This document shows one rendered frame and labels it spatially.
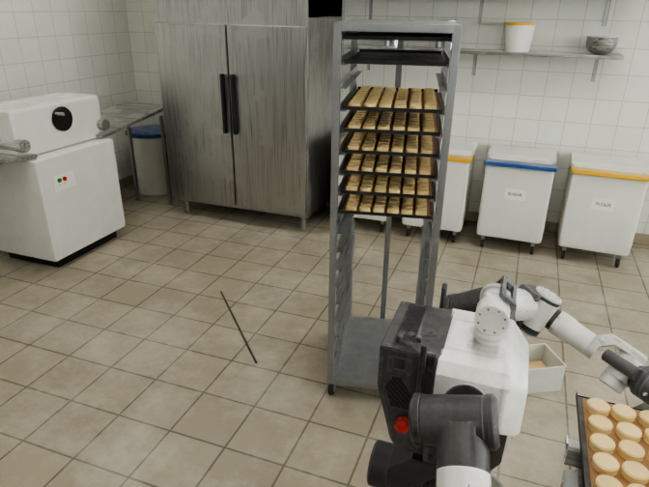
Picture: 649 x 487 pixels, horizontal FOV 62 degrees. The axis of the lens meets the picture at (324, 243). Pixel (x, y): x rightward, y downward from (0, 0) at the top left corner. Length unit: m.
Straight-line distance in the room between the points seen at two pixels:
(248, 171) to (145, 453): 2.82
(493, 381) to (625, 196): 3.60
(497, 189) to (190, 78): 2.75
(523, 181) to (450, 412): 3.64
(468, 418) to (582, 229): 3.77
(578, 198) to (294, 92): 2.38
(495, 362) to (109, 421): 2.19
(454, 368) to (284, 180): 3.76
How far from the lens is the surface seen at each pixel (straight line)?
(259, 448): 2.68
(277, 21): 4.59
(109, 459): 2.78
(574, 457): 1.55
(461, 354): 1.15
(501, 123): 5.12
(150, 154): 5.90
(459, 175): 4.57
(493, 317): 1.11
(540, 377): 3.14
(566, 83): 5.07
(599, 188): 4.59
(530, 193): 4.57
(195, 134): 5.06
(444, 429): 1.01
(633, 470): 1.35
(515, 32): 4.77
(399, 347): 1.14
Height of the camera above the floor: 1.88
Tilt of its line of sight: 24 degrees down
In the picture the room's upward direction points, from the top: 1 degrees clockwise
